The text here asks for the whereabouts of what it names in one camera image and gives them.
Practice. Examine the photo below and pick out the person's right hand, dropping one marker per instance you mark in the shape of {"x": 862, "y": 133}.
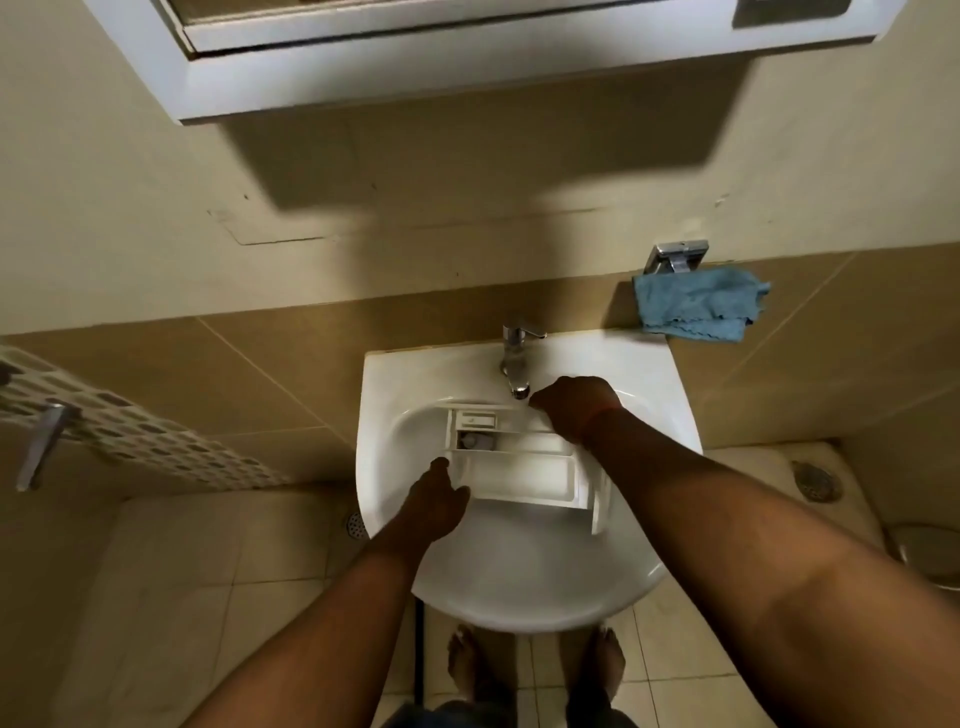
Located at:
{"x": 574, "y": 405}

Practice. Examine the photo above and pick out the person's left hand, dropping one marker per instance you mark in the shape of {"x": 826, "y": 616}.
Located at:
{"x": 435, "y": 506}

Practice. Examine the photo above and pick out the person's left forearm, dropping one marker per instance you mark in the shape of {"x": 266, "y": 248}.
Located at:
{"x": 322, "y": 637}

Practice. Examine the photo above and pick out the person's right forearm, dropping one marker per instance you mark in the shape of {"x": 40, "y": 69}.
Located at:
{"x": 765, "y": 570}

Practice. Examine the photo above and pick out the person's left foot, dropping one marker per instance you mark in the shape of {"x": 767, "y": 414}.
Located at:
{"x": 466, "y": 664}

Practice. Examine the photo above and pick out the person's foot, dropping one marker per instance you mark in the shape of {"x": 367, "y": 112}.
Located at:
{"x": 604, "y": 664}
{"x": 466, "y": 664}

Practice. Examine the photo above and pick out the person's right foot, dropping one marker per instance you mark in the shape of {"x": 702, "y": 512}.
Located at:
{"x": 604, "y": 664}

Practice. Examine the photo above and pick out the red thread wristband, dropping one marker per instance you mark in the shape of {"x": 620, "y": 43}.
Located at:
{"x": 602, "y": 414}

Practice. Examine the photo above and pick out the chrome sink faucet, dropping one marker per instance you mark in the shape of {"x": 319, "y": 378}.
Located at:
{"x": 516, "y": 360}

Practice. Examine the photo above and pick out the round steel floor drain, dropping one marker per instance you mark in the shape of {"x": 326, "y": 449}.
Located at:
{"x": 357, "y": 526}
{"x": 816, "y": 481}

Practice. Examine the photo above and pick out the white ceramic sink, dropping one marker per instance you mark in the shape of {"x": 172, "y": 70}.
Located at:
{"x": 525, "y": 585}

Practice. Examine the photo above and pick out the blue cloth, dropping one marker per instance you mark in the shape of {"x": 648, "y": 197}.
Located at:
{"x": 697, "y": 304}

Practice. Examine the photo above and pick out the white mirror cabinet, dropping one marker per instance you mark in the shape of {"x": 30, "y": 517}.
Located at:
{"x": 525, "y": 71}

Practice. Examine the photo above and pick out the steel dustbin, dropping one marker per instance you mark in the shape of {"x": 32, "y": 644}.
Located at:
{"x": 926, "y": 555}

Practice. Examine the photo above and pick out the chrome shower mixer valve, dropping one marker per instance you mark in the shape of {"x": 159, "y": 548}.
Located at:
{"x": 7, "y": 373}

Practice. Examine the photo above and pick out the chrome wall hook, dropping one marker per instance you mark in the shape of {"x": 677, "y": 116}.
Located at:
{"x": 677, "y": 255}

